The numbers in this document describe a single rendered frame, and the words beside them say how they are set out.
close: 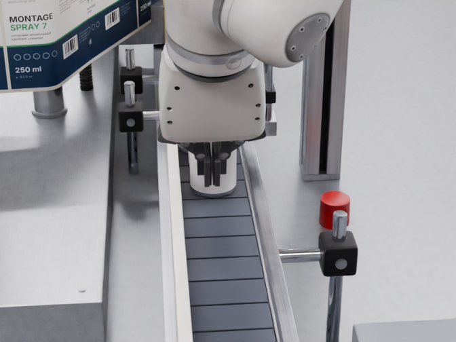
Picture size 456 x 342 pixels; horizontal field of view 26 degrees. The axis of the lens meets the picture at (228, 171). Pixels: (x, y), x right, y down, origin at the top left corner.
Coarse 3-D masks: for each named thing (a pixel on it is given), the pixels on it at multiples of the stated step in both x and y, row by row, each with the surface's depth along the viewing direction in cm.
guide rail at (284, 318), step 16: (256, 160) 97; (256, 176) 94; (256, 192) 92; (256, 208) 89; (256, 224) 89; (272, 224) 87; (272, 240) 85; (272, 256) 82; (272, 272) 80; (272, 288) 79; (288, 304) 77; (288, 320) 75; (288, 336) 73
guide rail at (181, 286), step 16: (176, 144) 111; (176, 160) 107; (176, 176) 104; (176, 192) 101; (176, 208) 98; (176, 224) 96; (176, 240) 93; (176, 256) 91; (176, 272) 89; (176, 288) 86; (176, 304) 84; (176, 320) 84; (192, 336) 81
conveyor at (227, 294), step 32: (192, 192) 108; (192, 224) 102; (224, 224) 102; (192, 256) 97; (224, 256) 97; (256, 256) 97; (192, 288) 92; (224, 288) 92; (256, 288) 92; (192, 320) 88; (224, 320) 88; (256, 320) 88
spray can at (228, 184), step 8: (232, 152) 106; (192, 160) 106; (232, 160) 106; (192, 168) 107; (232, 168) 107; (192, 176) 107; (200, 176) 106; (224, 176) 106; (232, 176) 107; (192, 184) 108; (200, 184) 107; (224, 184) 107; (232, 184) 108; (200, 192) 107; (208, 192) 107; (216, 192) 107; (224, 192) 107; (232, 192) 108
